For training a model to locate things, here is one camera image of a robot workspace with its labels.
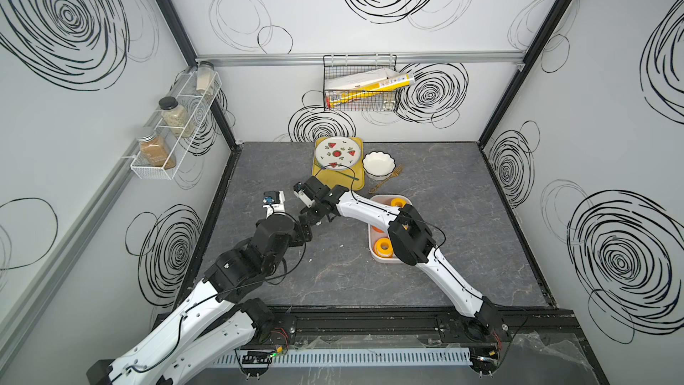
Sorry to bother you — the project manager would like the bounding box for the white slotted cable duct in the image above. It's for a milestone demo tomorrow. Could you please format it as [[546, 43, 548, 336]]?
[[209, 348, 472, 368]]

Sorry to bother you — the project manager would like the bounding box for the black lid spice jar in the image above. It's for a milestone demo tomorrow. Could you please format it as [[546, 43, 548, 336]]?
[[158, 96, 195, 138]]

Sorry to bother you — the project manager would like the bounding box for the watermelon pattern plate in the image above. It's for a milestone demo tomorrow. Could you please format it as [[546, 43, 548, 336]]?
[[313, 137, 363, 170]]

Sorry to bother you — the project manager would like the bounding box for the brown spice jar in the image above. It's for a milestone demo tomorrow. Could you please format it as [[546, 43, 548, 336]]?
[[136, 127, 176, 169]]

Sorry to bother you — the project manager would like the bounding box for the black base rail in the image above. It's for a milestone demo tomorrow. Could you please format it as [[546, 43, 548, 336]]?
[[247, 306, 580, 349]]

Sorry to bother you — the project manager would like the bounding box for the yellow white foil box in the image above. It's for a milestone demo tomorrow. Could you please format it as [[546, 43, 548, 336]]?
[[323, 68, 415, 112]]

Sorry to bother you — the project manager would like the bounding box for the aluminium wall rail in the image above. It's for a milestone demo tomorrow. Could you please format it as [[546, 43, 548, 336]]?
[[195, 51, 525, 67]]

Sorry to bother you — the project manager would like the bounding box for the black wire basket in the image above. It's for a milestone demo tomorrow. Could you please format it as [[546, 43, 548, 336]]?
[[322, 53, 397, 112]]

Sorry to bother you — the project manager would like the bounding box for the white storage box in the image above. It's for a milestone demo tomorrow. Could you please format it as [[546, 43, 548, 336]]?
[[368, 194, 411, 265]]

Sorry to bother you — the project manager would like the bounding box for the black corner frame post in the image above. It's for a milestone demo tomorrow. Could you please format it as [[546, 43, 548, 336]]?
[[155, 0, 240, 152]]

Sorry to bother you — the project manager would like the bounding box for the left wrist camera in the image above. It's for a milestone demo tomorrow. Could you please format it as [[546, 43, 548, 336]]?
[[263, 191, 285, 219]]

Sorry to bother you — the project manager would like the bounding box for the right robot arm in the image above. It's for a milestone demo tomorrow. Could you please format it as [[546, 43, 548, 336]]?
[[293, 176, 511, 340]]

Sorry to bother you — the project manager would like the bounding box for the white wire spice rack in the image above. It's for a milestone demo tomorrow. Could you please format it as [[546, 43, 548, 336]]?
[[130, 63, 222, 190]]

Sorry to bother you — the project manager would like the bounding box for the white scalloped bowl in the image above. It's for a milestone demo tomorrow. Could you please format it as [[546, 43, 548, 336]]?
[[363, 152, 397, 181]]

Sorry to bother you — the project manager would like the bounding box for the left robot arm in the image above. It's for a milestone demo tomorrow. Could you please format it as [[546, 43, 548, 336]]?
[[87, 212, 312, 384]]

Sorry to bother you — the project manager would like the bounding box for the purple teal fork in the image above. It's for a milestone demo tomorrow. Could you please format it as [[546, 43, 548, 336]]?
[[312, 160, 361, 182]]

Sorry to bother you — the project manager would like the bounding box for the white spice jar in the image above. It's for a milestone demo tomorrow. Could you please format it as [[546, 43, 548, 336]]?
[[195, 61, 216, 94]]

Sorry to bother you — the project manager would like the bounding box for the yellow sealing tape roll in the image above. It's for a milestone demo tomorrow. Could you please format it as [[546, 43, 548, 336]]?
[[372, 238, 394, 258], [390, 198, 408, 209]]

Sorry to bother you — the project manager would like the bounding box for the yellow plastic tray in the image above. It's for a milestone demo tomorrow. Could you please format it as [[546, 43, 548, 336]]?
[[312, 137, 365, 191]]

